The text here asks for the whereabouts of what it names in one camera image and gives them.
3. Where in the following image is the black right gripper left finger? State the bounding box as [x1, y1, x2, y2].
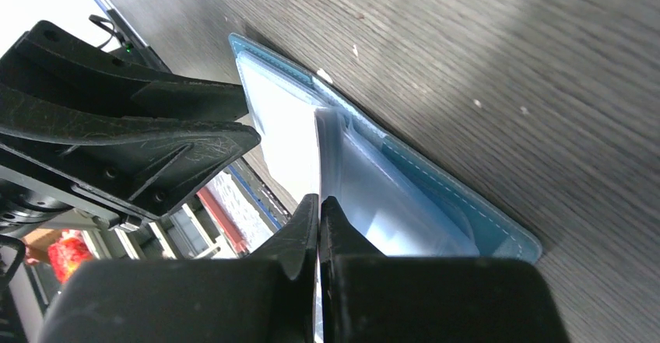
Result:
[37, 194, 320, 342]

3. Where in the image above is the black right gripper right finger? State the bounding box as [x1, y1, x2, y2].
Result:
[319, 197, 569, 342]

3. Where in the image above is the blue leather card holder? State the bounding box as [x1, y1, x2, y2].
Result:
[229, 34, 542, 263]

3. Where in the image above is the black card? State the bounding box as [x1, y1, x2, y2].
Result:
[314, 261, 324, 343]

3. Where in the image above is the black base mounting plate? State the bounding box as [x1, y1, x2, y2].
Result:
[226, 158, 291, 232]

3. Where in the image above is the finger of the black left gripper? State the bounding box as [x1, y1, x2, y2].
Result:
[1, 85, 260, 228]
[1, 20, 248, 121]

